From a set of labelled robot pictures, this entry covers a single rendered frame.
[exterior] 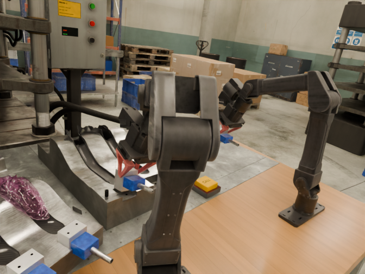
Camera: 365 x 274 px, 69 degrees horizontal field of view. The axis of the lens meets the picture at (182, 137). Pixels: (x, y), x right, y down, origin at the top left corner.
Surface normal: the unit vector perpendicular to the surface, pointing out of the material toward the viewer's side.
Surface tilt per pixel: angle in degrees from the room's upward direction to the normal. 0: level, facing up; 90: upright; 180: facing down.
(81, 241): 0
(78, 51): 90
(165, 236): 104
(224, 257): 0
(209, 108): 52
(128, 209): 90
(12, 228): 26
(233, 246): 0
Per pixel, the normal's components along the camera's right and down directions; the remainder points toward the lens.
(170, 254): 0.17, 0.58
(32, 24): 0.14, 0.37
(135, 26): 0.54, 0.37
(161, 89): 0.24, -0.28
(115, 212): 0.70, 0.34
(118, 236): 0.13, -0.92
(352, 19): -0.83, 0.09
